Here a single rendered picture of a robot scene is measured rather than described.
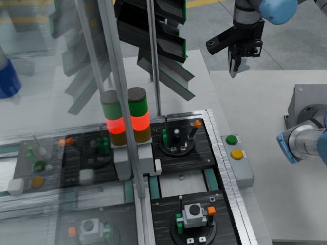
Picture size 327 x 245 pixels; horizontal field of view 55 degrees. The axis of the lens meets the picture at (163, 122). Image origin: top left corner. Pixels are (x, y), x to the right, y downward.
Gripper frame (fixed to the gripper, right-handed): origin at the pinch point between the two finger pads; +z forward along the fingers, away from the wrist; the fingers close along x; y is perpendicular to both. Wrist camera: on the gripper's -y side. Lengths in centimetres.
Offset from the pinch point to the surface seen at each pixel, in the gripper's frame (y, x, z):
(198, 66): 2, 54, 37
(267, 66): 95, 151, 123
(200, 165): -12.9, -16.5, 26.3
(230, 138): 1.1, -6.3, 26.1
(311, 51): 145, 166, 123
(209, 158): -8.8, -14.2, 26.3
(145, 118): -30.4, -26.0, -11.4
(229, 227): -8.9, -40.6, 26.3
